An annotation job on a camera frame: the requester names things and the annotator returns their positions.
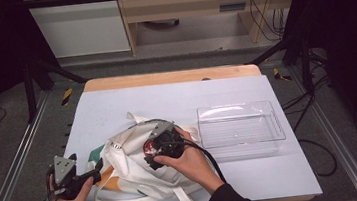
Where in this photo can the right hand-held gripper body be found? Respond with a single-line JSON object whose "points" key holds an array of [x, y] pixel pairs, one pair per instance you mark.
{"points": [[171, 144]]}

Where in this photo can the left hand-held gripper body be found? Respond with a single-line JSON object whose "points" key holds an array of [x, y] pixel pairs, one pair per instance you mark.
{"points": [[63, 169]]}

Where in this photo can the cream printed tote bag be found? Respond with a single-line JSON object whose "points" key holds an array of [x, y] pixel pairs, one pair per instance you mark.
{"points": [[130, 172]]}

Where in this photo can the person's right hand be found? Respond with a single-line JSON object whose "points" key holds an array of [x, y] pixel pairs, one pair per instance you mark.
{"points": [[195, 165]]}

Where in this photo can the white table mat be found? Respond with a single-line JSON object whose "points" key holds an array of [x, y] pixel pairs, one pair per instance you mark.
{"points": [[153, 99]]}

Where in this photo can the wooden table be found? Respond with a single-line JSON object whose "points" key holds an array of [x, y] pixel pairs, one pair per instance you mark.
{"points": [[170, 77]]}

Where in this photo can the clear plastic tray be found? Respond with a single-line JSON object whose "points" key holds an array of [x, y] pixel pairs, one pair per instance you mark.
{"points": [[241, 129]]}

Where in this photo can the yellow black tape strip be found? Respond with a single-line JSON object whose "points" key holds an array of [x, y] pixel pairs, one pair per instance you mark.
{"points": [[67, 96], [279, 75]]}

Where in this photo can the white cabinet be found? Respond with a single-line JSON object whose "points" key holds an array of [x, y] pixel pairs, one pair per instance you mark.
{"points": [[81, 27]]}

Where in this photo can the light wooden desk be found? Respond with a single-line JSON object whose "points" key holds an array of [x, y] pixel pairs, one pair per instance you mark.
{"points": [[183, 4]]}

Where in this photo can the black frame leg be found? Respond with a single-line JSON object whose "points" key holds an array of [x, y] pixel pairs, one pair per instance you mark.
{"points": [[305, 63], [30, 92]]}

